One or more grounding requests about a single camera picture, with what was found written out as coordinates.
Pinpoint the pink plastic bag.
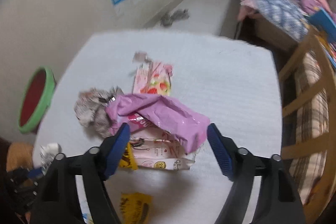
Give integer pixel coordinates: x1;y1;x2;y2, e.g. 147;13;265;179
105;93;210;153

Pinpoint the small yellow wrapper piece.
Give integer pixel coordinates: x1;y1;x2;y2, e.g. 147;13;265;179
120;193;153;224

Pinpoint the black white tube wrapper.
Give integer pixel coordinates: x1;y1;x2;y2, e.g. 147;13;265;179
40;143;62;175

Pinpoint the wooden chair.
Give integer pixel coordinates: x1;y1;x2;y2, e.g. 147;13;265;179
278;27;335;223

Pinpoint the grey shoes pair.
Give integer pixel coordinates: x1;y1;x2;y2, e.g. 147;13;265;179
161;9;190;27

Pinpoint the green red trash bin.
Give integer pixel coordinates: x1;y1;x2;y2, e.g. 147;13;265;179
18;66;56;134

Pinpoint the yellow gold snack wrapper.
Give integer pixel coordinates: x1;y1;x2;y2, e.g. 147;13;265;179
118;143;138;170

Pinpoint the pink white strawberry snack box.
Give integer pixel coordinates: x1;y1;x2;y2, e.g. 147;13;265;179
127;61;196;170

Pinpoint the bed with plaid blanket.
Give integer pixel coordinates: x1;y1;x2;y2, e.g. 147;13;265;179
238;0;309;52

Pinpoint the crumpled brown paper wrapper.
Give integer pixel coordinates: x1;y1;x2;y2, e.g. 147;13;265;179
74;86;123;138

